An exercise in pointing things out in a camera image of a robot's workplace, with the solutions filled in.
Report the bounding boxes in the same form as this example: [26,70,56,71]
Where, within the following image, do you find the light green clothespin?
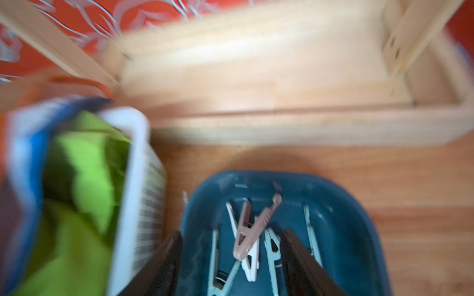
[303,204,323,267]

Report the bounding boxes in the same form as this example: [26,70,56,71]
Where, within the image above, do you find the lime green shorts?
[14,111,131,296]

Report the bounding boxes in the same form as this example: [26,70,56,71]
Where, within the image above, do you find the rainbow striped shorts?
[1,76,113,296]

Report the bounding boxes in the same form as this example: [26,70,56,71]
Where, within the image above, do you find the white plastic basket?
[99,107,167,296]

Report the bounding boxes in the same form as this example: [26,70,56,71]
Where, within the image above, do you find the white pink clothespin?
[225,201,260,282]

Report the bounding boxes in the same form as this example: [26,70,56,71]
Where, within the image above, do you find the wooden clothes rack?
[1,1,474,146]

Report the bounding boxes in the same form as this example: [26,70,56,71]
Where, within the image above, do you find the teal plastic tray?
[177,170,392,296]

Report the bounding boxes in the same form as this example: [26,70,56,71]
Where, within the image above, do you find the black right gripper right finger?
[280,228,346,296]

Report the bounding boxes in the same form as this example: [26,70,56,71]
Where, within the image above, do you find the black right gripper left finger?
[118,231,183,296]

